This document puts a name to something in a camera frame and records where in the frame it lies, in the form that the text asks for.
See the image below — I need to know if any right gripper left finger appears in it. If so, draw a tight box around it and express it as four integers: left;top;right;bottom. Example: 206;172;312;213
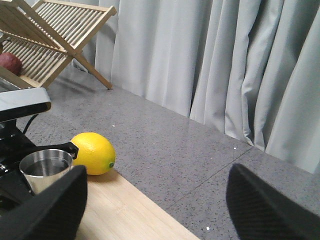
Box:
0;165;88;240

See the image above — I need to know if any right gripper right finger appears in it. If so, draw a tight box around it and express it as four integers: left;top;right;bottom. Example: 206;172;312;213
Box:
226;163;320;240

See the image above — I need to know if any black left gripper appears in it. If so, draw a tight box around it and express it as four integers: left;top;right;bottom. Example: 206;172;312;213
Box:
0;120;79;213

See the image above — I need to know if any steel double jigger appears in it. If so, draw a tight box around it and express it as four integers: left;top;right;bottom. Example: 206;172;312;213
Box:
19;149;73;195

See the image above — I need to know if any yellow lemon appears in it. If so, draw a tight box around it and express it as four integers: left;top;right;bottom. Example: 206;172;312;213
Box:
71;132;116;176

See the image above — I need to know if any light wooden cutting board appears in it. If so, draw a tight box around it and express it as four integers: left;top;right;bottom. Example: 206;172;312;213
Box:
76;170;197;240

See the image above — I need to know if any dark red fruit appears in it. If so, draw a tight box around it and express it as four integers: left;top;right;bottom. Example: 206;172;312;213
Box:
0;52;22;76

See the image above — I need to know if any wooden folding dish rack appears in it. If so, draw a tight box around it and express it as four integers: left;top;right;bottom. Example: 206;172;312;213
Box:
0;0;117;89

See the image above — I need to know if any grey curtain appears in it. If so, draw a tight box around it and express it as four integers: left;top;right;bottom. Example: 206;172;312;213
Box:
83;0;320;174

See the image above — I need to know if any black cable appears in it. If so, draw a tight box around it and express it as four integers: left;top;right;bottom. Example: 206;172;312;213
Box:
22;113;41;133

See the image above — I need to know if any silver grey camera housing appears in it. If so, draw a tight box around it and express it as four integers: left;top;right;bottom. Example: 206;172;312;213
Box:
0;78;52;123

